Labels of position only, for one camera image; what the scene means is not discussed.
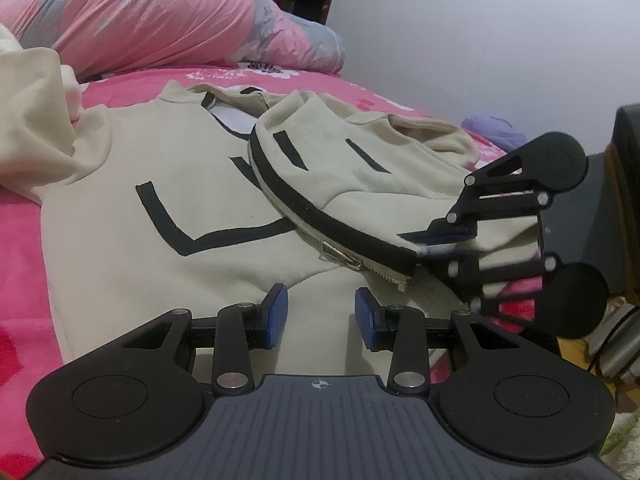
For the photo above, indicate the purple fleece blanket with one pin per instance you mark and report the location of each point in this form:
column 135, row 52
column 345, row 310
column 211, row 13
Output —
column 495, row 132

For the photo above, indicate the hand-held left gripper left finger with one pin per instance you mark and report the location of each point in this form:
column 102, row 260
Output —
column 276, row 317

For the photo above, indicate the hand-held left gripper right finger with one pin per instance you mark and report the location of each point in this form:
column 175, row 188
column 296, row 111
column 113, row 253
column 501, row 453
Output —
column 366, row 320

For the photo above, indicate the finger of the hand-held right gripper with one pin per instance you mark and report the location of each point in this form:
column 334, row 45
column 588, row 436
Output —
column 440, row 232
column 465, row 267

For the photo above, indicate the pink grey floral quilt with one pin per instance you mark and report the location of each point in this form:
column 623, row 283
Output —
column 150, row 15

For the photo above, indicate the beige black-trimmed zip jacket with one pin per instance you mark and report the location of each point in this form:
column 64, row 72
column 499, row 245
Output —
column 200, row 170

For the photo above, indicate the black box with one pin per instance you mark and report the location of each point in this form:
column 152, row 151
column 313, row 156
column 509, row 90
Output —
column 625, row 185

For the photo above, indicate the pink floral bed blanket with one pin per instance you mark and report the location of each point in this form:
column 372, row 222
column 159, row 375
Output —
column 25, row 285

